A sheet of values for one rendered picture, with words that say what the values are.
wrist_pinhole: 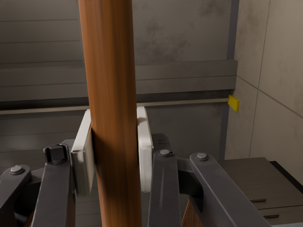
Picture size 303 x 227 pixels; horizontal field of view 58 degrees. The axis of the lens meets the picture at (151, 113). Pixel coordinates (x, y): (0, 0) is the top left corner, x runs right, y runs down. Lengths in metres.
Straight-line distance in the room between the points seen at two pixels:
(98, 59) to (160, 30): 2.74
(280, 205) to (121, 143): 1.76
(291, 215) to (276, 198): 0.16
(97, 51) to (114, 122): 0.04
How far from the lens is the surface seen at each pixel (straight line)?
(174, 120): 3.17
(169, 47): 2.92
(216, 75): 2.98
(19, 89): 3.03
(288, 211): 1.87
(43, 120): 3.23
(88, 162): 0.16
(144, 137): 0.16
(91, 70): 0.16
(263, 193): 1.96
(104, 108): 0.16
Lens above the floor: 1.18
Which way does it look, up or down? 5 degrees down
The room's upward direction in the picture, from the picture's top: 93 degrees counter-clockwise
